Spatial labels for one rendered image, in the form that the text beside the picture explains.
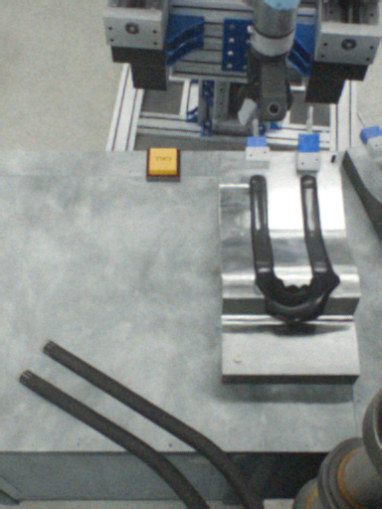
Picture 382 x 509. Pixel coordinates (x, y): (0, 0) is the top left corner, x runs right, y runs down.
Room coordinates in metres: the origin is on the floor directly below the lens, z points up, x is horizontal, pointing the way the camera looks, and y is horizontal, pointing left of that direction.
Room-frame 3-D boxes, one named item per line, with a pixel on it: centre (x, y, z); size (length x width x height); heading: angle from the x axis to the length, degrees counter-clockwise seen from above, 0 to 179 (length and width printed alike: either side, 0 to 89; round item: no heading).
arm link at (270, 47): (0.92, -0.14, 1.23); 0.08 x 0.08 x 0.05
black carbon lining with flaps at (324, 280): (0.68, -0.20, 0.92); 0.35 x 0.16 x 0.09; 0
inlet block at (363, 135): (0.99, -0.41, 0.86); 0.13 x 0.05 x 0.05; 17
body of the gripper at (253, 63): (0.93, -0.14, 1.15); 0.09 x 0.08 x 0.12; 0
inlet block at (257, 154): (0.94, -0.14, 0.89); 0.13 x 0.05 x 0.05; 179
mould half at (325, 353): (0.67, -0.19, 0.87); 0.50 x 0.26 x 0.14; 0
